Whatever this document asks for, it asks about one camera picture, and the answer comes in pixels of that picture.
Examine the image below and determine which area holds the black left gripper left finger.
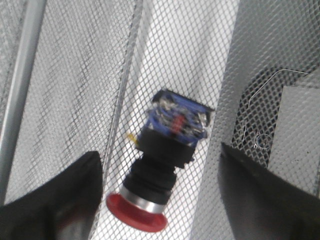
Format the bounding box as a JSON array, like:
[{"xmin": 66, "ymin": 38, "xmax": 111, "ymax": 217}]
[{"xmin": 0, "ymin": 151, "xmax": 103, "ymax": 240}]

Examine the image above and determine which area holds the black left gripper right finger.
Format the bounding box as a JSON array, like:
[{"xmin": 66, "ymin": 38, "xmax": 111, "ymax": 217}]
[{"xmin": 219, "ymin": 142, "xmax": 320, "ymax": 240}]

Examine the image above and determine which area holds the red emergency stop push button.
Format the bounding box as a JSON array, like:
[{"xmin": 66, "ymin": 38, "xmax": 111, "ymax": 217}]
[{"xmin": 105, "ymin": 89, "xmax": 214, "ymax": 233}]

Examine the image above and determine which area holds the silver mesh tray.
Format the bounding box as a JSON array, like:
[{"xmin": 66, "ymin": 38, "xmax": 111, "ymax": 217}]
[{"xmin": 0, "ymin": 0, "xmax": 320, "ymax": 240}]

